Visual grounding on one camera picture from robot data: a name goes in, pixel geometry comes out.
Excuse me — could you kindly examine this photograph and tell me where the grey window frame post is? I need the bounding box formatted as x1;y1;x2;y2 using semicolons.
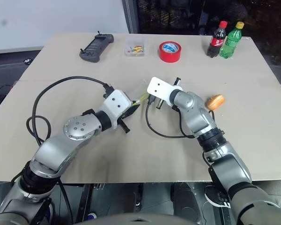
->
121;0;140;34

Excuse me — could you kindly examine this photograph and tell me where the black handheld remote controller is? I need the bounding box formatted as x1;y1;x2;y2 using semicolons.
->
79;33;115;63

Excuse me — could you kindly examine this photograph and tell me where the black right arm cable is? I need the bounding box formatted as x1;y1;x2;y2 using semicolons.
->
145;94;197;139

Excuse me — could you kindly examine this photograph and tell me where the clear yellow-zip plastic bag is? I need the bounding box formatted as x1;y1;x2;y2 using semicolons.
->
131;78;153;105

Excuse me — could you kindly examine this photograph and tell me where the grey rounded robot torso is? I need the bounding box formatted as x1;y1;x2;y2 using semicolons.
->
77;212;228;225

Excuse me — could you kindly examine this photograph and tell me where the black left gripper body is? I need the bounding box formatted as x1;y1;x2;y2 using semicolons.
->
118;107;133;123

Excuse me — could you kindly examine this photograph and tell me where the dark rounded shape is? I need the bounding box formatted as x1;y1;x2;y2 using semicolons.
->
173;182;211;225

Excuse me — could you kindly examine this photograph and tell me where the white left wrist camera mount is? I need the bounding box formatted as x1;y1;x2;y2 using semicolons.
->
102;89;133;130

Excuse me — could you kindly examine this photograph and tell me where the black and white rounded object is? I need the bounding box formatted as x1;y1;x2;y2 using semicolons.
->
205;185;231;208

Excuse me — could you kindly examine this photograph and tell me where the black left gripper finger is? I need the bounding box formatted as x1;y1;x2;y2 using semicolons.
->
118;118;130;134
125;103;141;118

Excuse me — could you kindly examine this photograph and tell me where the green soda bottle yellow cap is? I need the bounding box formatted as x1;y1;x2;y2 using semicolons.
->
219;21;245;59

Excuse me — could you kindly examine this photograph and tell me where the red tape roll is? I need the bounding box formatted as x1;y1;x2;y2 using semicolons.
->
158;41;182;63

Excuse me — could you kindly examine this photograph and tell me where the orange snack packet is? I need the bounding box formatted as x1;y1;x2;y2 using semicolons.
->
206;94;226;111

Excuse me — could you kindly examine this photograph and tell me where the clear box of coloured bits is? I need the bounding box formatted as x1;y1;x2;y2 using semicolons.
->
124;38;147;57

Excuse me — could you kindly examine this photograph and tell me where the cola bottle with red cap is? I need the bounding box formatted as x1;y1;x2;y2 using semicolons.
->
206;21;227;59

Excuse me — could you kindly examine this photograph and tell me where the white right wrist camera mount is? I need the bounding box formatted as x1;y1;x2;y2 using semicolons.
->
146;76;184;105

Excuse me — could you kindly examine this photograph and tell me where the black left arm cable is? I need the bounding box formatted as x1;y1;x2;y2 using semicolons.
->
26;75;115;147

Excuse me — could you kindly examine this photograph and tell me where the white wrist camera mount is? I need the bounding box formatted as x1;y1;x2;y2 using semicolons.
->
102;89;133;130
146;76;184;105

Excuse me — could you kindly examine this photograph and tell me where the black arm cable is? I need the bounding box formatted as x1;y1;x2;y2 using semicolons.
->
145;94;197;139
26;75;115;147

